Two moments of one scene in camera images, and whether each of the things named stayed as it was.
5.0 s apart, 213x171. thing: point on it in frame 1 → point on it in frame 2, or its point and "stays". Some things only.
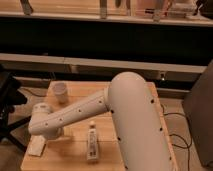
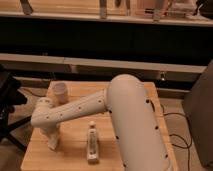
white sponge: (36, 145) → (52, 141)
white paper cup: (60, 89) stays
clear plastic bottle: (93, 142) stays
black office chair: (11, 95) stays
